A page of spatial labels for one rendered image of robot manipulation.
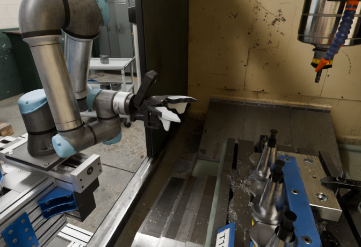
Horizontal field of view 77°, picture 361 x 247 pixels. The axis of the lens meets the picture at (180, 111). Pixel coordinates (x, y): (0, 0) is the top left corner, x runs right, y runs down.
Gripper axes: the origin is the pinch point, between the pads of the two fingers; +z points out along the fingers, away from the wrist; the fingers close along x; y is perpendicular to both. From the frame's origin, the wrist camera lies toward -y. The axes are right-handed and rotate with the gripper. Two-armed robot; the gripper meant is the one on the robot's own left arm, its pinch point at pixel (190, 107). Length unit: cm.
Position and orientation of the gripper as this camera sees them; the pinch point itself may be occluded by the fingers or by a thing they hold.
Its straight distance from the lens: 65.4
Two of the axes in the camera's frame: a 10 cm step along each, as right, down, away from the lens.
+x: -3.5, 4.0, -8.5
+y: 0.0, 9.0, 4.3
